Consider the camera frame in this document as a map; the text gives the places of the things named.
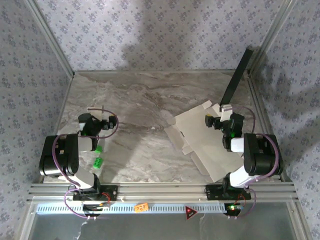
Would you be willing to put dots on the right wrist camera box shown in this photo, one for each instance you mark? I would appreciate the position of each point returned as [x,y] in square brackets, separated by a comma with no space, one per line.
[226,113]

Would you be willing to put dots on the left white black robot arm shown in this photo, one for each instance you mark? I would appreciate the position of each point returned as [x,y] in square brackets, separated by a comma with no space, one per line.
[60,155]

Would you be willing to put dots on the aluminium table edge rail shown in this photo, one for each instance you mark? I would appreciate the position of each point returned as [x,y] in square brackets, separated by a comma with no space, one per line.
[57,125]
[260,105]

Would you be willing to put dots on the aluminium frame post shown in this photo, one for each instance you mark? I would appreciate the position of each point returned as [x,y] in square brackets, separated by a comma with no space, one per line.
[50,37]
[271,37]

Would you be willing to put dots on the white and lilac paper box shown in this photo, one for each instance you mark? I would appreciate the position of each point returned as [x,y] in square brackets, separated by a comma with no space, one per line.
[197,135]

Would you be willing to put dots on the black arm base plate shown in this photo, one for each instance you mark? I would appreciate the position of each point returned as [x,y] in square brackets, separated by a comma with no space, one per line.
[212,192]
[112,193]

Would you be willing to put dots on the orange label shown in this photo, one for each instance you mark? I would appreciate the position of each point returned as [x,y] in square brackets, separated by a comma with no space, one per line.
[141,208]

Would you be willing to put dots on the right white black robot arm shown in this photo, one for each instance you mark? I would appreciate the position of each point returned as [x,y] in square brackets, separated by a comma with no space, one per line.
[260,155]

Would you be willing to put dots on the grey metal panel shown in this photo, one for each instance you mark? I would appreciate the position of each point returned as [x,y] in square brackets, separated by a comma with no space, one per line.
[160,230]

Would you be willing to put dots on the long green toy brick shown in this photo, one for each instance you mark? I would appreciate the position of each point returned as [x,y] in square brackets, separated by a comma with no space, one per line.
[97,162]

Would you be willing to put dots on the wide aluminium base rail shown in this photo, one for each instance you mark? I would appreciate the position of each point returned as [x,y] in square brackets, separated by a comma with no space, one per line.
[160,191]

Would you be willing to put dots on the long black bar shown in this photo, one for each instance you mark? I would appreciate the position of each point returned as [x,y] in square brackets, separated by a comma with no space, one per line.
[237,75]

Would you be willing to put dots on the red triangle sticker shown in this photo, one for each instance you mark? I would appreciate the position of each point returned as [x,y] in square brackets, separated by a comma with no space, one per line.
[190,213]

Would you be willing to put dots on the small green toy brick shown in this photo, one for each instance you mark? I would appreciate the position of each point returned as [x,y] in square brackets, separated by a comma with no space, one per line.
[99,149]

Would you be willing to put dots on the black controller board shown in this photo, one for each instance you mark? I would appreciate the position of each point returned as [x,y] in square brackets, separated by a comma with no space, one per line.
[232,208]

